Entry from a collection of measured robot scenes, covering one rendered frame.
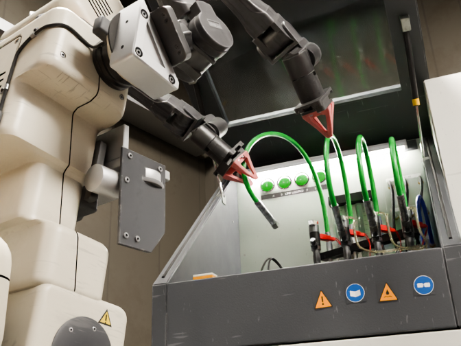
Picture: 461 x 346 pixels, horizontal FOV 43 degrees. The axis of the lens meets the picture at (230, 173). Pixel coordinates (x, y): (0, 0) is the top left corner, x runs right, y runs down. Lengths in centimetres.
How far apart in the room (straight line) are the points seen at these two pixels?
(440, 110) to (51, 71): 116
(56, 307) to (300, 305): 62
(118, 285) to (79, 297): 244
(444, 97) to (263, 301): 83
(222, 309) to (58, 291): 59
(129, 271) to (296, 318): 217
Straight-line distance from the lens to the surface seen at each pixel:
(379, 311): 124
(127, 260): 336
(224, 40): 100
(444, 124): 171
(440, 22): 369
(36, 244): 83
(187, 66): 101
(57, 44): 91
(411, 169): 189
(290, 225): 191
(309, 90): 129
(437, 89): 179
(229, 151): 148
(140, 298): 338
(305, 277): 128
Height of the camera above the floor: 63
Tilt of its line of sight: 24 degrees up
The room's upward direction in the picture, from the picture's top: 3 degrees counter-clockwise
